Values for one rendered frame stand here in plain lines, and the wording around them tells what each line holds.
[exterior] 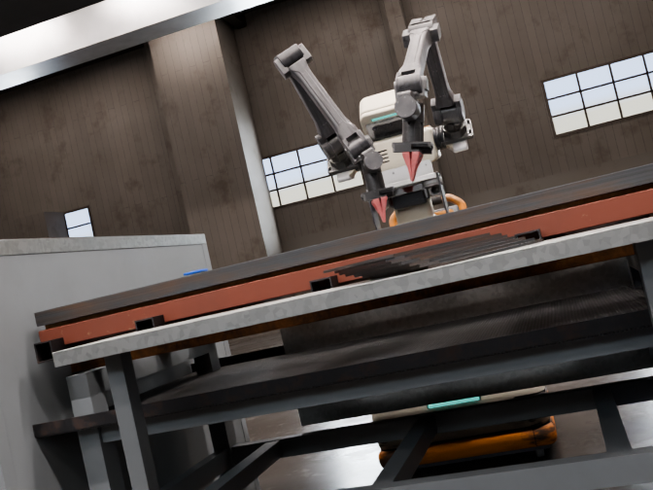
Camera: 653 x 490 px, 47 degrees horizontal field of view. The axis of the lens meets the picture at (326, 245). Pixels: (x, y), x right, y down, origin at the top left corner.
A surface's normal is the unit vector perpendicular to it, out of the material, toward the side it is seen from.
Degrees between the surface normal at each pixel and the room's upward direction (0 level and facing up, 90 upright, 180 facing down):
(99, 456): 90
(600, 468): 90
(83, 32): 90
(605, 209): 90
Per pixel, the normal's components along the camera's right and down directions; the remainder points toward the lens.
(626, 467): -0.29, 0.03
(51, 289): 0.93, -0.22
